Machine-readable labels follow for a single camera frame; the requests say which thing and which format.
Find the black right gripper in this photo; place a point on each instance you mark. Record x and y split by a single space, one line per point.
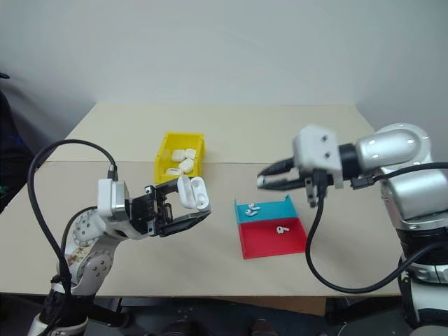
315 185

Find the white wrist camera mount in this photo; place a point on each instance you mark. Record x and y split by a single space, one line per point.
109 199
315 150

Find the white earbud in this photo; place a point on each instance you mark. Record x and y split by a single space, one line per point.
281 230
249 213
254 208

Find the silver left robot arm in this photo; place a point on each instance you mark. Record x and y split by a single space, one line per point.
98 259

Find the closed white earbud case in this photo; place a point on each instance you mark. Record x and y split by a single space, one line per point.
190 153
186 166
178 155

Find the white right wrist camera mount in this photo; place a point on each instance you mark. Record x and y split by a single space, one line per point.
315 150

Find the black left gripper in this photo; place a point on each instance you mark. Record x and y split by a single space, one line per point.
143 215

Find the blue and red tray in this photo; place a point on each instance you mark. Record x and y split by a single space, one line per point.
273 243

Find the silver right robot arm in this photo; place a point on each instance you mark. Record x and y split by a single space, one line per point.
406 175

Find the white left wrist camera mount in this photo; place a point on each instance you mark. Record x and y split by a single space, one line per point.
109 199

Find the white earbud case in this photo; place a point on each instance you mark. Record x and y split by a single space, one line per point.
178 155
193 192
190 153
186 166

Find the yellow plastic bin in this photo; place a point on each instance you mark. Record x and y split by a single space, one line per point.
161 164

